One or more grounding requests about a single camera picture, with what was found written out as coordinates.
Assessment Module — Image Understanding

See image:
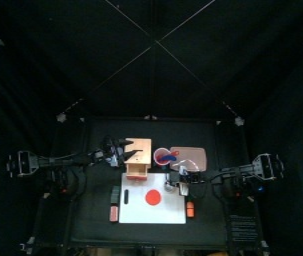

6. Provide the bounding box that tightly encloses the metal dough cutter with handle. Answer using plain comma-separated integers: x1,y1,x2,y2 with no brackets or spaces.
163,181,177,193

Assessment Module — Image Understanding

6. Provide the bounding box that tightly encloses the green ribbed block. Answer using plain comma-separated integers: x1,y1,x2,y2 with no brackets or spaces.
110,185,122,205

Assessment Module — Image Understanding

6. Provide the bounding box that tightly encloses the orange block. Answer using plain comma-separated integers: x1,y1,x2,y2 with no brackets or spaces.
185,200,197,219

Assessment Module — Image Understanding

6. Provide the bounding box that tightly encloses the red-fronted wooden drawer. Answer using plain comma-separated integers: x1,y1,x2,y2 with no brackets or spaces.
124,163,150,181

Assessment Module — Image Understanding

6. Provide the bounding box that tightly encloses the printed table label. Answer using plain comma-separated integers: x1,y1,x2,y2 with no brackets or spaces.
229,213,258,248

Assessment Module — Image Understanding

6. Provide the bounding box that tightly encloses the blue tool with red tip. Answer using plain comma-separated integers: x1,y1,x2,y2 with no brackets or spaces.
159,150,181,164

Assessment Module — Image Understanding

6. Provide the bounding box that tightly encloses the white cutting board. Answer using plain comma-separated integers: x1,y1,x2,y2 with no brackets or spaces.
118,172,189,225

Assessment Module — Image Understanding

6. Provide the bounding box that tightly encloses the red plastic cup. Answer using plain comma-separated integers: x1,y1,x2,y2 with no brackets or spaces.
152,147,178,167

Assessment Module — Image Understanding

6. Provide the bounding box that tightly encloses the diagonal steel brace wire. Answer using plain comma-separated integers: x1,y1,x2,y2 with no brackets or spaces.
62,0,217,118
103,0,242,122

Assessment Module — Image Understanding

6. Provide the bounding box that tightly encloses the red flat dough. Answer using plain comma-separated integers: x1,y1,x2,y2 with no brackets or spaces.
144,189,163,206

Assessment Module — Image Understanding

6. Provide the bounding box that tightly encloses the pink rectangular tray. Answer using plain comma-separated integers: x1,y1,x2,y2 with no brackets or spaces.
170,146,209,172

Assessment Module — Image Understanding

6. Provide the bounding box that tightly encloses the pink block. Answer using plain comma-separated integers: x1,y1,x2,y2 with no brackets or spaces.
108,205,120,223

